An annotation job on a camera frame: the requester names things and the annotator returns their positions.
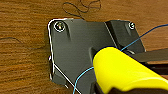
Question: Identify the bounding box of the small yellow bowl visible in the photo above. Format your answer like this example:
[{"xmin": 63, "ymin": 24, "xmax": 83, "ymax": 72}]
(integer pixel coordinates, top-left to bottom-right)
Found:
[{"xmin": 92, "ymin": 46, "xmax": 168, "ymax": 93}]

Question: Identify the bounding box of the black floor cable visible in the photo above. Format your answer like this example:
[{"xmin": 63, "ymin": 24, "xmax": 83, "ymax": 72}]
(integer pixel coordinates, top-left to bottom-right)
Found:
[{"xmin": 62, "ymin": 0, "xmax": 103, "ymax": 18}]

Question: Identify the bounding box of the blue cable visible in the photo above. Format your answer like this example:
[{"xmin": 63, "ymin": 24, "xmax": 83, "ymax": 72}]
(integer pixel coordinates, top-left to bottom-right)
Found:
[{"xmin": 72, "ymin": 25, "xmax": 168, "ymax": 94}]

